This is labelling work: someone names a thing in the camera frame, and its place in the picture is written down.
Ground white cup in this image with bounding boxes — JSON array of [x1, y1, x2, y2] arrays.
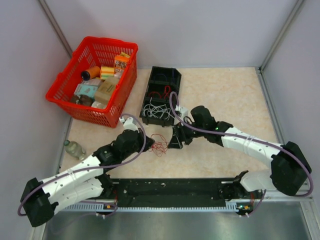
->
[[91, 101, 107, 110]]

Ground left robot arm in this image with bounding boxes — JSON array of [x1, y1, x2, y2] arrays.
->
[[18, 129, 155, 228]]

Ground red plastic basket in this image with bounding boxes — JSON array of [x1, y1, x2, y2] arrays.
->
[[45, 36, 139, 129]]

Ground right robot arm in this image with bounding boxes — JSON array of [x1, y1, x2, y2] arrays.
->
[[168, 105, 312, 198]]

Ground yellow green sponge pack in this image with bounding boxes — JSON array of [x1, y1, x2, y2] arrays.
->
[[100, 66, 115, 80]]

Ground black three-compartment tray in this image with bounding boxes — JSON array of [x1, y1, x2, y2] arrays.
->
[[139, 66, 182, 127]]

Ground teal packet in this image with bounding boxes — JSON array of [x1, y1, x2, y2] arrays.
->
[[74, 83, 98, 99]]

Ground pink packet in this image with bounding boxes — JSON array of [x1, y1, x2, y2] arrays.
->
[[82, 78, 104, 87]]

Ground red cable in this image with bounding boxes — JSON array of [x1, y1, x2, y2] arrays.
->
[[147, 134, 168, 158], [148, 85, 177, 100]]

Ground dark brown round item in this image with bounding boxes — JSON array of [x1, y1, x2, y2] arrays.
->
[[69, 94, 94, 107]]

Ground orange snack box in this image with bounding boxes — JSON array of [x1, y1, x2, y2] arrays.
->
[[114, 51, 130, 74]]

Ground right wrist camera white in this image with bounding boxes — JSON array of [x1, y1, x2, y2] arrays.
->
[[174, 105, 189, 122]]

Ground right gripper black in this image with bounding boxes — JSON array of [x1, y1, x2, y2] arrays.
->
[[168, 118, 207, 149]]

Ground brown cardboard box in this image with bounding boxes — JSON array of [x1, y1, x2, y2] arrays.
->
[[94, 76, 119, 105]]

